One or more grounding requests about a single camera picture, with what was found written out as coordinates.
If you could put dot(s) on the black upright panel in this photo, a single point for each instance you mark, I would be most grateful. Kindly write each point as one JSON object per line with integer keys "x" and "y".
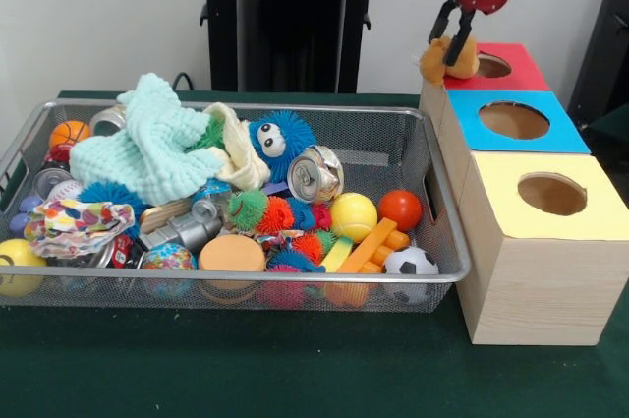
{"x": 609, "y": 44}

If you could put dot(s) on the wooden box with three holes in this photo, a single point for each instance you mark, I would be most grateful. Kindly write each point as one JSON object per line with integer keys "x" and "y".
{"x": 540, "y": 290}

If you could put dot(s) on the orange foam disc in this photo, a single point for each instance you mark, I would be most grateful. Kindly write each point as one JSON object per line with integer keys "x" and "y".
{"x": 232, "y": 253}

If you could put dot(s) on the mint green cloth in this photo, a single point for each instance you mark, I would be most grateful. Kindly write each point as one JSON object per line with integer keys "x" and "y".
{"x": 142, "y": 162}

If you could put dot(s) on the cream muslin cloth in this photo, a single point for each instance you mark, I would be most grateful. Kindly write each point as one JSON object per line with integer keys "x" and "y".
{"x": 241, "y": 162}

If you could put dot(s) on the small brown plush toy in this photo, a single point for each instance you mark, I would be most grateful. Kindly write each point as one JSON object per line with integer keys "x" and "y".
{"x": 435, "y": 64}

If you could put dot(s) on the shallow metal mesh bin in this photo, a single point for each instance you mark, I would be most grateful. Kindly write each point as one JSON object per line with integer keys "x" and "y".
{"x": 147, "y": 297}

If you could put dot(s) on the large blue puffer ball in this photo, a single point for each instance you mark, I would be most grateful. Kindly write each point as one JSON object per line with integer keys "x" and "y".
{"x": 300, "y": 135}

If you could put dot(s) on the plain yellow ball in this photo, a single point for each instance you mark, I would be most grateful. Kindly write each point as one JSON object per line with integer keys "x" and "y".
{"x": 354, "y": 216}

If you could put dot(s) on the small soccer ball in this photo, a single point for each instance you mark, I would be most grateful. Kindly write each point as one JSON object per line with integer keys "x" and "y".
{"x": 410, "y": 263}

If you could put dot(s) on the crushed silver drink can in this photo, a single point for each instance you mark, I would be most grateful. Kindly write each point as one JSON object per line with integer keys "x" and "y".
{"x": 314, "y": 174}

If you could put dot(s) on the dark green table cloth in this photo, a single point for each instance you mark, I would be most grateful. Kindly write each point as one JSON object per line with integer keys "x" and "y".
{"x": 614, "y": 120}
{"x": 295, "y": 369}

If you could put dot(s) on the red ball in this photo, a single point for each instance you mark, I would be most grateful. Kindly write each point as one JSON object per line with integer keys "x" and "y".
{"x": 400, "y": 211}

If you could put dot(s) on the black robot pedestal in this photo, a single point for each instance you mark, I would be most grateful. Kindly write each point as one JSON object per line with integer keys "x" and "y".
{"x": 295, "y": 19}

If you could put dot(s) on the white polka dot cloth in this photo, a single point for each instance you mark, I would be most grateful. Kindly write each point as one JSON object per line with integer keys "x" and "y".
{"x": 74, "y": 226}

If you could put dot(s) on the yellow smiley ball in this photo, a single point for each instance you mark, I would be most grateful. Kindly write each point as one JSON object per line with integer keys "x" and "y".
{"x": 17, "y": 258}

